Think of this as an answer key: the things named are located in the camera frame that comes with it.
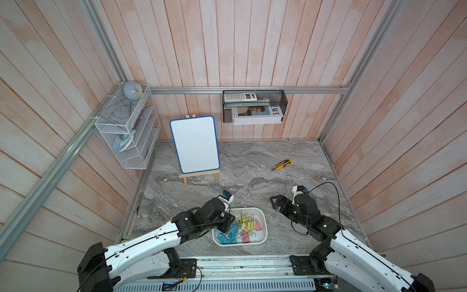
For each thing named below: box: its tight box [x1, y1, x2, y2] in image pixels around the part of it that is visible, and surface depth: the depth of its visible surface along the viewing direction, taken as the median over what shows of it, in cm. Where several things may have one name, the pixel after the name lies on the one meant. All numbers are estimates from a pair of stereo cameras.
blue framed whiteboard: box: [169, 115, 221, 174], surface depth 90 cm
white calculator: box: [223, 92, 258, 103], surface depth 92 cm
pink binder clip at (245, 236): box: [240, 229, 257, 244], surface depth 82 cm
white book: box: [231, 105, 284, 126], surface depth 96 cm
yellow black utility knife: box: [271, 158, 293, 171], surface depth 109 cm
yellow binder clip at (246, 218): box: [242, 213, 256, 223], surface depth 87 cm
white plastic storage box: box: [211, 207, 269, 247], surface depth 82 cm
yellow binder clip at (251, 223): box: [246, 214, 256, 231], surface depth 82 cm
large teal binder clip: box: [228, 232, 238, 244], surface depth 80 cm
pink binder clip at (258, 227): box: [254, 218, 263, 232], surface depth 84 cm
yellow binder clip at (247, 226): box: [241, 222, 253, 232], surface depth 82 cm
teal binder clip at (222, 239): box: [216, 234, 229, 245], surface depth 81 cm
